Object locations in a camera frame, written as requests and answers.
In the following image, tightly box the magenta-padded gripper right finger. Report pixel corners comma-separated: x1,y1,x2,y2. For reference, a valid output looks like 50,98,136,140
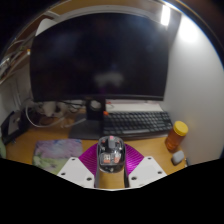
123,143,168,188

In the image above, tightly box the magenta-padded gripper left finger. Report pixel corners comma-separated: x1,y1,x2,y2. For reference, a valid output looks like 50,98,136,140
56,143,101,189

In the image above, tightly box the transparent computer mouse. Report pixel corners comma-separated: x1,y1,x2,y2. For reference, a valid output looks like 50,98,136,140
96,135,126,174

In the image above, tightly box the flower landscape print mouse pad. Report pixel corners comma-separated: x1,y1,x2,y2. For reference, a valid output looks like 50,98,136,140
32,138,84,176

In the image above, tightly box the grey earbud case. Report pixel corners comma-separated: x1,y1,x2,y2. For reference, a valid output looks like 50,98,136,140
171,149,185,166

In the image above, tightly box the black monitor stand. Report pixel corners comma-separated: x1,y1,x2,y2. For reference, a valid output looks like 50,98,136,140
68,98,107,140

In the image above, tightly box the amber jar with yellow lid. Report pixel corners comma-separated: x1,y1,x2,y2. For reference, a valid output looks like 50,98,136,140
164,120,189,153

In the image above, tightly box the dark grey mechanical keyboard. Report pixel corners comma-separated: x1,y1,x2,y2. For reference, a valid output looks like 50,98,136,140
101,110,174,137

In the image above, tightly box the white power strip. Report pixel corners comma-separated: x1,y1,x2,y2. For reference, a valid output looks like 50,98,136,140
36,101,68,118

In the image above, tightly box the pale green cushion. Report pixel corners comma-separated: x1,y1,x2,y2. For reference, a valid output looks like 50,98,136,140
0,138,8,160

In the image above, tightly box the black box device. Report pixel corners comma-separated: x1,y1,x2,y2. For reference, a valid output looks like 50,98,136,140
0,109,30,145

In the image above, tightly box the black curved computer monitor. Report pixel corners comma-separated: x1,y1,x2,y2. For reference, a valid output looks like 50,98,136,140
29,12,170,103

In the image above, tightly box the bright light strip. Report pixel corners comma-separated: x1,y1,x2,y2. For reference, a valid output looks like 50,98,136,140
160,3,172,27

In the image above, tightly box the white cable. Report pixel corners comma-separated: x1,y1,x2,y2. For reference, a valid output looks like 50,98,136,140
24,103,88,130

